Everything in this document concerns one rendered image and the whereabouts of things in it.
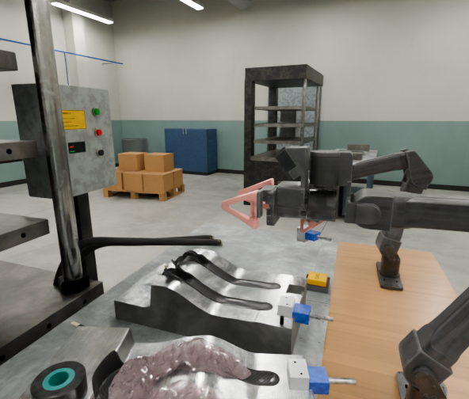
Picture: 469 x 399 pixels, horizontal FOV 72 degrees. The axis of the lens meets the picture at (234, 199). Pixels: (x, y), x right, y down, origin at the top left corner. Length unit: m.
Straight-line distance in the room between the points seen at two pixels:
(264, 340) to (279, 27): 7.35
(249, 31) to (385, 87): 3.16
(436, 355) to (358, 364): 0.24
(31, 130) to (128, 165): 4.71
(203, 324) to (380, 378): 0.42
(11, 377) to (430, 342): 0.86
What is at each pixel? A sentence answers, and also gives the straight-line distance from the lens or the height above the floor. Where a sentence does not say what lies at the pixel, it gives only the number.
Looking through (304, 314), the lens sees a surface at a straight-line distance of 0.83.
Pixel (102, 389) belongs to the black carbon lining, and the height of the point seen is 0.87.
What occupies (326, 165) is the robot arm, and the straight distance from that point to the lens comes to 0.57.
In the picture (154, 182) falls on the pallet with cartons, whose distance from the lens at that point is 5.55.
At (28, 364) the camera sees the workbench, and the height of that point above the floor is 0.80.
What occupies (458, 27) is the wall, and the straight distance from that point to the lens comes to 7.50.
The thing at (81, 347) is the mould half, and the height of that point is 0.91.
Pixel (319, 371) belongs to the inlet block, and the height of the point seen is 0.87.
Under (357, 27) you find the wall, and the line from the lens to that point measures 7.50.
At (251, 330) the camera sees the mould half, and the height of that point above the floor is 0.86.
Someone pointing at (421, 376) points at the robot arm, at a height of 0.92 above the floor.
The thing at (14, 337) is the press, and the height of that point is 0.79.
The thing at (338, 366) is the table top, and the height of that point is 0.80.
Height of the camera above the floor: 1.36
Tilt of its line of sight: 14 degrees down
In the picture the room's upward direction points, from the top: straight up
